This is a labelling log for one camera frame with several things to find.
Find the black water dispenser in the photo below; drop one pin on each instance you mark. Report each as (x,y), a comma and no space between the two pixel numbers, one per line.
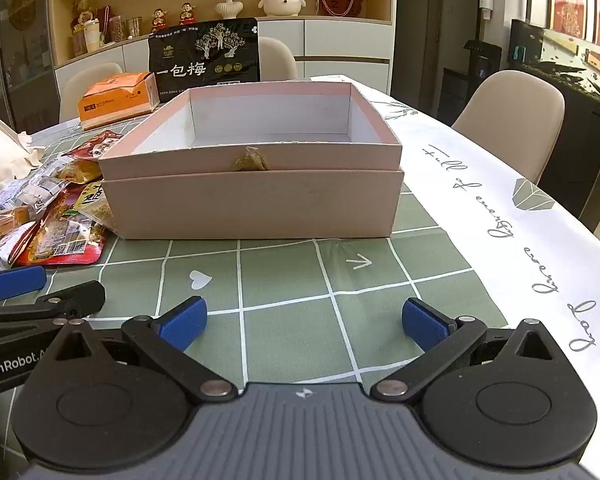
(480,80)

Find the orange tissue box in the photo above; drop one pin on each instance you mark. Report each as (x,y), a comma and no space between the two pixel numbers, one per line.
(112,102)

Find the glass jar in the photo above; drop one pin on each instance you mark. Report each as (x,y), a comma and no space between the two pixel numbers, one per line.
(135,29)
(116,30)

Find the white vase with flowers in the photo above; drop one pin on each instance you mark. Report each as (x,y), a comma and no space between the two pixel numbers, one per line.
(229,6)

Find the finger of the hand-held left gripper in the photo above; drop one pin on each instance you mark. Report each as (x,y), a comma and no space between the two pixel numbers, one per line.
(75,297)
(15,282)

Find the red gold figurine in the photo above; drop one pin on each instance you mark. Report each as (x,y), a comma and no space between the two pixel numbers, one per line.
(187,15)
(160,21)

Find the black fish tank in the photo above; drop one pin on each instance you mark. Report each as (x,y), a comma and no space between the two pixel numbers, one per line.
(580,135)

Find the pink cardboard box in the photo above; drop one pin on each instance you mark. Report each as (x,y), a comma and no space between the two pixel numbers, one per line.
(260,200)

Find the beige chair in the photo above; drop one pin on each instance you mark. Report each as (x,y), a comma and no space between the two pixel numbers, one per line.
(510,115)
(82,85)
(277,60)

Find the pile of snack packets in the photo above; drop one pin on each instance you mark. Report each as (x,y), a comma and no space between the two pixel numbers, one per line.
(55,220)

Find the wooden wall cabinet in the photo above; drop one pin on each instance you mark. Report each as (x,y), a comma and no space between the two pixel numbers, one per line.
(340,40)

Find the white cloth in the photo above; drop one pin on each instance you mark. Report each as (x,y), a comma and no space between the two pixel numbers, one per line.
(0,150)

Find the glass door cabinet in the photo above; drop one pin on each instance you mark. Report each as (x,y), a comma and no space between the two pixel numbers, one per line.
(15,35)

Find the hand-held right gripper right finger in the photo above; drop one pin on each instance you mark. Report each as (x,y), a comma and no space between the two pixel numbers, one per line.
(422,325)

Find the green checked tablecloth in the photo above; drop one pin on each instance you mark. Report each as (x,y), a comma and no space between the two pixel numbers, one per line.
(290,280)

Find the bear figurine with flowers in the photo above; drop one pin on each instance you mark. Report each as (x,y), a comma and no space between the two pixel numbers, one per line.
(82,12)

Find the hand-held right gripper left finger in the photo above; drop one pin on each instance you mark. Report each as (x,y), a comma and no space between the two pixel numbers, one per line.
(185,327)

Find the white tumbler cup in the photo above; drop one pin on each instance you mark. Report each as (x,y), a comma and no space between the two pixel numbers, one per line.
(92,37)

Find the black snack bag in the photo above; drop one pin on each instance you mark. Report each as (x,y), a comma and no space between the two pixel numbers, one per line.
(205,60)

